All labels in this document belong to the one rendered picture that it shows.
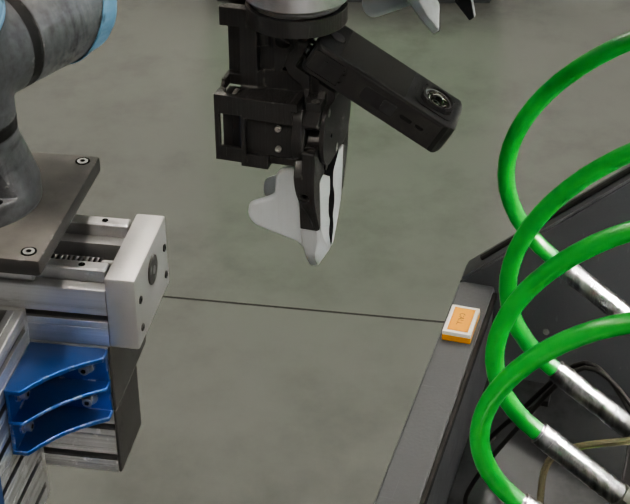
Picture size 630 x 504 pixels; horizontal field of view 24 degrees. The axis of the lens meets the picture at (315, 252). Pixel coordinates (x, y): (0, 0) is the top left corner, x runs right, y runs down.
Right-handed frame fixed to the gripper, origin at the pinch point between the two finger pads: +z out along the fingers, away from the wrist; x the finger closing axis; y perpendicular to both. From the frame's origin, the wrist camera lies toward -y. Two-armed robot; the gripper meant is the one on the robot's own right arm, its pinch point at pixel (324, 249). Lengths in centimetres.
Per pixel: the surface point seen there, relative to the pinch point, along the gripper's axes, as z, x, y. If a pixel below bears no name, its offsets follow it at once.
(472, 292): 30, -41, -5
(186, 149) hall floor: 125, -222, 103
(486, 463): 6.9, 12.7, -15.4
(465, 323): 28.6, -33.3, -5.5
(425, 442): 29.8, -15.0, -5.6
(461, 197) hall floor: 125, -219, 29
